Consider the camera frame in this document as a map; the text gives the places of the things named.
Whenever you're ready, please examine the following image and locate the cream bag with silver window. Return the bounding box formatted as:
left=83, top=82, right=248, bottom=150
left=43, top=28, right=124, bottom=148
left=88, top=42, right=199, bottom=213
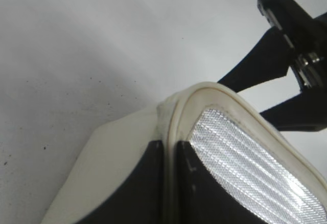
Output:
left=42, top=82, right=326, bottom=223

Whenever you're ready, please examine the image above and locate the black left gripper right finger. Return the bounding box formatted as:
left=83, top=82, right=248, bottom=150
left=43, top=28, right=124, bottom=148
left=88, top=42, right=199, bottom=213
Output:
left=176, top=141, right=258, bottom=223

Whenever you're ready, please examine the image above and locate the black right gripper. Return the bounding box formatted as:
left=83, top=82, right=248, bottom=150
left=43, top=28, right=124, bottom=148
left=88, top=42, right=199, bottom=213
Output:
left=218, top=0, right=326, bottom=97

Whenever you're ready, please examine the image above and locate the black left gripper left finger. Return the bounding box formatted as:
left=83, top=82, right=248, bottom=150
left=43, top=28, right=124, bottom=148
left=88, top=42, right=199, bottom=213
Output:
left=81, top=140, right=164, bottom=223

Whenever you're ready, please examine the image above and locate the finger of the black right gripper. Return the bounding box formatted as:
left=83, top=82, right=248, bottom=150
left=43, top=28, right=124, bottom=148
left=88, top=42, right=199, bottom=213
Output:
left=260, top=88, right=326, bottom=132

